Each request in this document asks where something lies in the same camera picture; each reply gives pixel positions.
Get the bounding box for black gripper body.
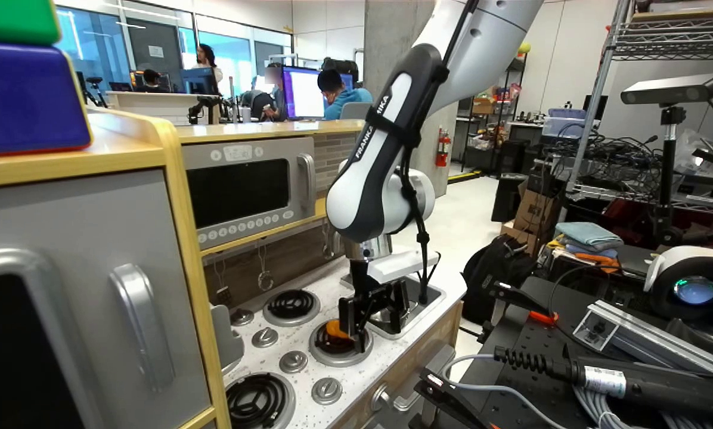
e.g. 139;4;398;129
348;236;421;284

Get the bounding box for colourful foam blocks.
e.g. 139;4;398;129
0;0;90;155

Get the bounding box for left stove burner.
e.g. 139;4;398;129
226;372;296;429

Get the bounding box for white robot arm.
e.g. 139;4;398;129
326;0;543;354

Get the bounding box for cardboard box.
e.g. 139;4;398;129
500;192;561;256

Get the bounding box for toy microwave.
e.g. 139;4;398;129
183;138;315;251

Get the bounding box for orange toy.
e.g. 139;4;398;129
324;321;356;344

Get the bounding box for toy oven door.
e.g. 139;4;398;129
0;170;210;429

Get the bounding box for front stove burner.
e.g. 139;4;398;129
307;321;375;368

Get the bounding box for stove burner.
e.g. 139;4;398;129
307;321;375;368
263;290;319;328
226;372;296;429

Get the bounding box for camera on stand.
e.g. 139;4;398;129
619;71;713;243

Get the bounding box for silver stove knob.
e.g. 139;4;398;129
280;350;307;375
250;328;280;348

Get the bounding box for wooden toy kitchen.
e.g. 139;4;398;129
0;110;463;429

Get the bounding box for right stove burner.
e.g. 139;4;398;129
263;290;319;328

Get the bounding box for toy kitchen sink basin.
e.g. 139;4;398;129
348;278;441;337

